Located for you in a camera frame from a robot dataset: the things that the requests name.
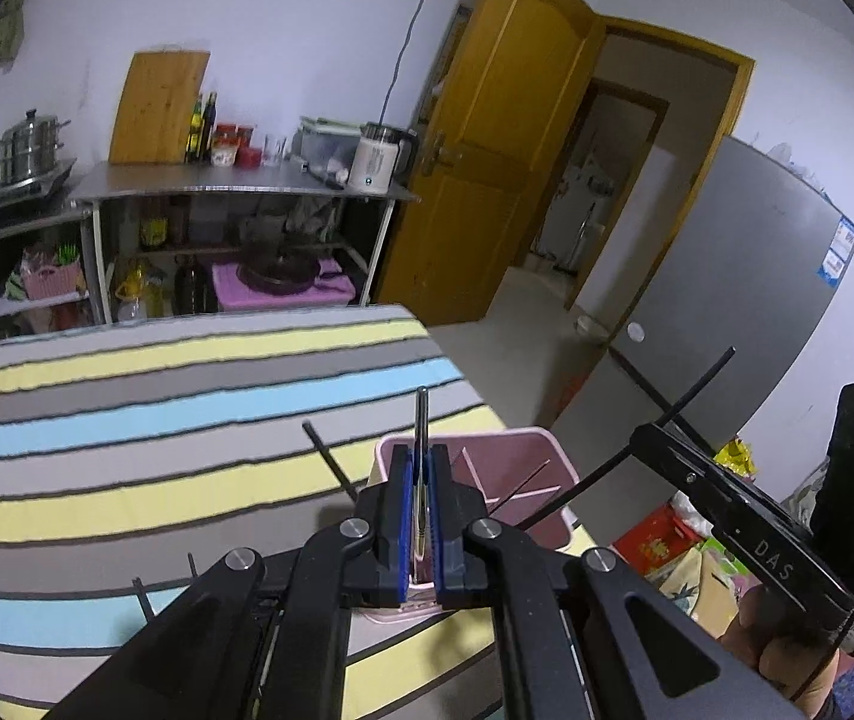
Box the stainless steel kitchen table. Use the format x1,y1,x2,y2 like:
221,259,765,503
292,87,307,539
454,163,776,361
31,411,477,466
70,159,422,325

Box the yellow wooden door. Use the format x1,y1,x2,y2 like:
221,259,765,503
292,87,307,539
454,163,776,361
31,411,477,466
373,0,609,325

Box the purple plastic stool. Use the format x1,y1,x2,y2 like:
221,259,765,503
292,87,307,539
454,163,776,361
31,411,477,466
209,258,357,314

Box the wooden cutting board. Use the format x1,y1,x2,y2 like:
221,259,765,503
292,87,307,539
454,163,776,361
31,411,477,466
109,50,212,166

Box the black frying pan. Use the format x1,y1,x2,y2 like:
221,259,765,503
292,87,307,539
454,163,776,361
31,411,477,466
236,250,322,295

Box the black wall cable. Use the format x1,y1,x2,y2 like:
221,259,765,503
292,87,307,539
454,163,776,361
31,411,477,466
380,0,453,125

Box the striped tablecloth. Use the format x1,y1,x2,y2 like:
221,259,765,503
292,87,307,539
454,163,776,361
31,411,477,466
0,304,600,720

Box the white electric kettle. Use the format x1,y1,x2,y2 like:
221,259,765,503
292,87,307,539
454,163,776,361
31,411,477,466
346,121,419,197

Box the yellow cooking oil bottle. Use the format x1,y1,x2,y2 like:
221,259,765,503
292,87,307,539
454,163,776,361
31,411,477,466
115,268,167,326

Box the thin dark chopstick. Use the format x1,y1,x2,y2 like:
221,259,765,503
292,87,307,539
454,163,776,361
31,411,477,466
493,460,551,517

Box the pink plastic utensil holder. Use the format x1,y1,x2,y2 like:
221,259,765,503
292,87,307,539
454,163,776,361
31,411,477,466
373,427,575,622

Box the clear plastic storage box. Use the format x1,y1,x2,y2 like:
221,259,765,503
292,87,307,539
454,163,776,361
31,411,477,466
296,115,365,178

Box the yellow snack packet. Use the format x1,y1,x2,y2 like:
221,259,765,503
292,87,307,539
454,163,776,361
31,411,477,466
711,438,762,478

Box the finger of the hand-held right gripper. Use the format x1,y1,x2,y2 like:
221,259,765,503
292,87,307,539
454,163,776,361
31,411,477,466
631,424,854,617
661,422,816,542

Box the dark glass bottle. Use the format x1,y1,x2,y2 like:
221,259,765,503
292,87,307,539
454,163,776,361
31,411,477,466
173,254,207,317

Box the dark oil bottle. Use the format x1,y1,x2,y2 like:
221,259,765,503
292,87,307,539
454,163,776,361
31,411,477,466
200,92,218,164

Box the yellow wooden door frame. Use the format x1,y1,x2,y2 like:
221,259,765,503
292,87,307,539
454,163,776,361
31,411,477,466
564,15,757,314

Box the stainless steel steamer pot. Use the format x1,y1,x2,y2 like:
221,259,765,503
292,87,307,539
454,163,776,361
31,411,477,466
0,108,72,185

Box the person's right hand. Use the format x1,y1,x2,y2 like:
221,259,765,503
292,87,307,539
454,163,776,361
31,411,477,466
719,596,844,717

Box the black induction cooker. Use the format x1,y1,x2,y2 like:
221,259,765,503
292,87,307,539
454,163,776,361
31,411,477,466
0,157,80,224

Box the green glass bottle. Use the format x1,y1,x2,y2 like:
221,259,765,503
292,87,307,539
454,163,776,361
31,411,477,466
185,97,204,164

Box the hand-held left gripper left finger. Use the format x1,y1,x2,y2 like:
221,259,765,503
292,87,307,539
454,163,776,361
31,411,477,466
44,444,416,720

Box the pink plastic basket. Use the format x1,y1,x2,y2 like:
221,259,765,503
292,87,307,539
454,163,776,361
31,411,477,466
20,252,89,300

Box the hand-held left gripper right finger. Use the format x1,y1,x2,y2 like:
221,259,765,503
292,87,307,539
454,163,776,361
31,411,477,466
427,444,829,720

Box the wooden side shelf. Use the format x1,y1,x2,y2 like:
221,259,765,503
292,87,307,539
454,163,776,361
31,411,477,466
0,202,110,365

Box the grey refrigerator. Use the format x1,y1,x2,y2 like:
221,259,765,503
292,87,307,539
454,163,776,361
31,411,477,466
549,136,854,460

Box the red lidded jar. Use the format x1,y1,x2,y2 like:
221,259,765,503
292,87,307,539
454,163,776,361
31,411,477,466
211,122,239,168
235,125,263,169

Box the red cardboard box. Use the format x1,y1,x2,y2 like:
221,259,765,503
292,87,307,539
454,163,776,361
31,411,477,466
613,502,707,580

